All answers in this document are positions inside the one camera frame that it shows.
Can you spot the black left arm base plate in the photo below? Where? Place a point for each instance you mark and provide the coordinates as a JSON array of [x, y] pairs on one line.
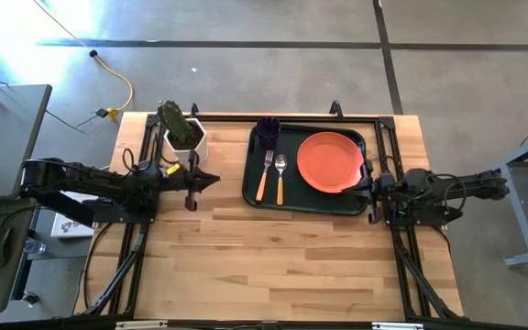
[[117, 213]]

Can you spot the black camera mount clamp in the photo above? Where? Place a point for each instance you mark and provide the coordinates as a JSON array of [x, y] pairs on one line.
[[194, 110], [336, 109]]

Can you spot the white hexagonal plant pot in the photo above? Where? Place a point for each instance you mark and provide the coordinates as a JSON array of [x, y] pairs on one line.
[[200, 147]]

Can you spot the black aluminium table frame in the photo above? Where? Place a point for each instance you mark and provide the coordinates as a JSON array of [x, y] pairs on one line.
[[227, 118]]

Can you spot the green cactus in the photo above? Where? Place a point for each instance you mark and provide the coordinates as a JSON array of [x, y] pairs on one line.
[[174, 121]]

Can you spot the dark green plastic tray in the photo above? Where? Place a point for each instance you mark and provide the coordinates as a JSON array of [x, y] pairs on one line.
[[291, 201]]

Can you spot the white printed box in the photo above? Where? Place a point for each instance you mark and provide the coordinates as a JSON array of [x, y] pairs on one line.
[[69, 227]]

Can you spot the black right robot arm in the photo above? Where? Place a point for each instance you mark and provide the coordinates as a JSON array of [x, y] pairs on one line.
[[452, 185]]

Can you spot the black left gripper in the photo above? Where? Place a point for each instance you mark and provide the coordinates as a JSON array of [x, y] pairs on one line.
[[190, 181]]

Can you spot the grey metal table leg frame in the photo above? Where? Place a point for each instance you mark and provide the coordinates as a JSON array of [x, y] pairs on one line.
[[520, 215]]

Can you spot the purple plastic cup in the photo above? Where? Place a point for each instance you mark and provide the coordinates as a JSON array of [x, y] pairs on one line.
[[268, 130]]

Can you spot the grey side desk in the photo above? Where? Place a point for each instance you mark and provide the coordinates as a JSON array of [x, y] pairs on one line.
[[3, 137]]

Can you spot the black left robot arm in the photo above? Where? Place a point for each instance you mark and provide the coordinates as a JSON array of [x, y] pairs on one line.
[[85, 181]]

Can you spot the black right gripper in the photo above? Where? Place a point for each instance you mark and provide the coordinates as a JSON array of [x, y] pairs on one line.
[[383, 188]]

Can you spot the black round floor plug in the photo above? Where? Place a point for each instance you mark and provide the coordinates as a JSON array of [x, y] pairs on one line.
[[93, 53]]

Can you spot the clear plastic bottle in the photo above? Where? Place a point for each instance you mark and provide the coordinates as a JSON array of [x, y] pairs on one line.
[[35, 246]]

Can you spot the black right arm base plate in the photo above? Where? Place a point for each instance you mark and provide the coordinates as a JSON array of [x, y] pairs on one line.
[[429, 215]]

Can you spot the orange plate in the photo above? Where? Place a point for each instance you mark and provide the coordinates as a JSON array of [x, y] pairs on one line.
[[328, 160]]

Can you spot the silver metal bracket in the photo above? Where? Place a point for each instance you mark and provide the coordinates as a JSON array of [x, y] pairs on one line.
[[140, 325], [397, 326]]

